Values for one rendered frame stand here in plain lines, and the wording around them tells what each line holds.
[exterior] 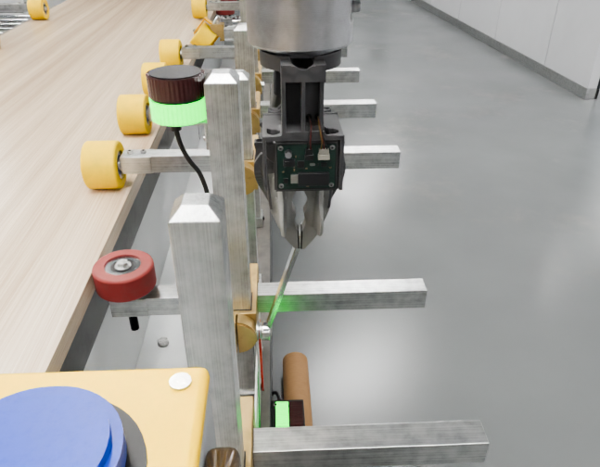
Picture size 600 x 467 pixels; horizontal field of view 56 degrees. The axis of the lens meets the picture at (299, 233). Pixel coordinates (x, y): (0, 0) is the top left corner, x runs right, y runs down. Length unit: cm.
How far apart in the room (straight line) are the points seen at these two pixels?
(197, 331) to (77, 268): 40
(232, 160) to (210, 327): 25
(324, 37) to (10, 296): 51
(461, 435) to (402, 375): 127
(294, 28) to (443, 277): 196
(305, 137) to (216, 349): 19
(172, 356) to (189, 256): 68
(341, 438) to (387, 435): 5
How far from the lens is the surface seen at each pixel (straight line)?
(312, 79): 47
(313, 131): 48
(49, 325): 72
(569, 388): 202
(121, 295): 77
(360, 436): 61
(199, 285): 41
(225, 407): 49
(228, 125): 61
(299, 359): 181
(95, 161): 97
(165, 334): 111
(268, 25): 47
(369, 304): 80
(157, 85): 60
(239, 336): 73
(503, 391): 193
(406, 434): 62
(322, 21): 47
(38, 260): 85
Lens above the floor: 133
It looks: 31 degrees down
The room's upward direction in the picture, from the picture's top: straight up
